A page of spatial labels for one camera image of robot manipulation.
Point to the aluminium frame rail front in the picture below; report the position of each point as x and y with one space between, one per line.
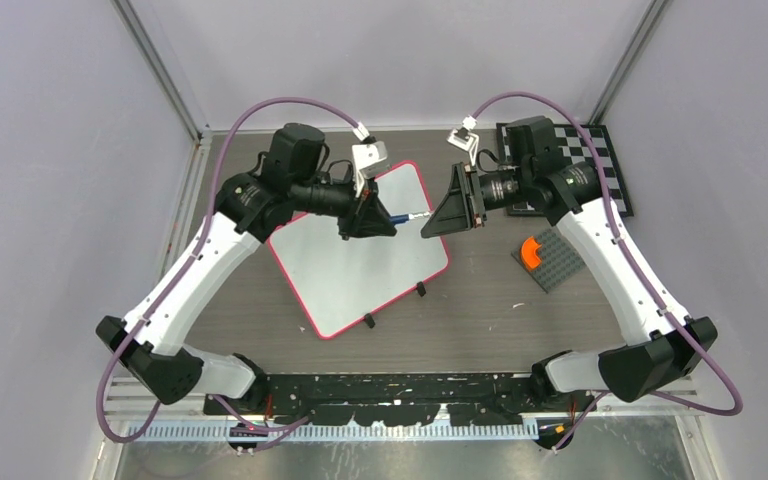
128 399

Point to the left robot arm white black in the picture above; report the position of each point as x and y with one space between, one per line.
289 178

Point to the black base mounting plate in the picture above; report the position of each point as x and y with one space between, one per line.
468 399

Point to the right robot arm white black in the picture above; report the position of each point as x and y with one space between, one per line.
662 342

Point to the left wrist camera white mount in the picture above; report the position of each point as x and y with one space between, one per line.
369 159

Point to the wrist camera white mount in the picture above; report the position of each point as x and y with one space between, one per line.
464 139
369 159

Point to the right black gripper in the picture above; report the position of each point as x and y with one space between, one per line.
454 212

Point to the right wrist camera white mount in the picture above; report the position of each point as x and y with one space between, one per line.
464 139

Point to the white whiteboard pink rim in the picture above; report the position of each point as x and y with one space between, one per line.
339 283

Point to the white marker blue cap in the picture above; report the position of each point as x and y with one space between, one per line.
408 217

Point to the grey lego baseplate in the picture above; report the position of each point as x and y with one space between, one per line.
559 263

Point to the white slotted cable duct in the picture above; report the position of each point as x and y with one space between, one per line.
438 430

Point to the black board stop left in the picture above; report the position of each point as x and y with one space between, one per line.
369 321

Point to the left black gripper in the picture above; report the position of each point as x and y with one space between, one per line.
368 217

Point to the orange curved block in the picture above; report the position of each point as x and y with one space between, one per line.
529 254

